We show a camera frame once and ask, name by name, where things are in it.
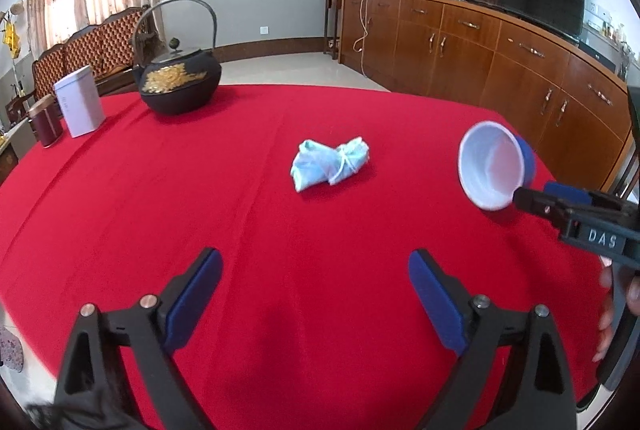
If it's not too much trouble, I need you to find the blue paper bowl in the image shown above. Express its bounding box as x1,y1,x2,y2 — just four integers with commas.
458,121,536,211

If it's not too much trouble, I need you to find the person's right hand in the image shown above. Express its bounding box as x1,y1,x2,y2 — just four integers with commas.
592,265,640,363

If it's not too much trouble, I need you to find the long wooden sideboard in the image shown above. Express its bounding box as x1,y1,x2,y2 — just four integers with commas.
338,0,637,194

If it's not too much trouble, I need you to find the red tablecloth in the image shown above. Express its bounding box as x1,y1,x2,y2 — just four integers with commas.
1,84,605,429

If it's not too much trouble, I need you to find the crumpled blue face mask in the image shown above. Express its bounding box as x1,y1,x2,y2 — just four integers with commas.
290,136,370,193

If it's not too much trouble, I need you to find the dark red tea canister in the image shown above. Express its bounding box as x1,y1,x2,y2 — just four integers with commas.
28,94,63,147

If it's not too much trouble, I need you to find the white tin box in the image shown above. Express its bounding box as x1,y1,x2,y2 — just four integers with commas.
53,65,105,138

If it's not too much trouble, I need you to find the black iron teapot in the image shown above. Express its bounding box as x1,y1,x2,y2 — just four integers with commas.
130,0,222,116

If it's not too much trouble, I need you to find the wooden carved bench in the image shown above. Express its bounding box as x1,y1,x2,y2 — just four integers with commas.
6,6,160,124

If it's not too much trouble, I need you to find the small dark side table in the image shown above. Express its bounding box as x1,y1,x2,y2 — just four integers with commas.
323,0,342,60

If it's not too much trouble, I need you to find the white hanging cord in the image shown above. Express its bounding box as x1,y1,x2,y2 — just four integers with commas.
352,0,378,54

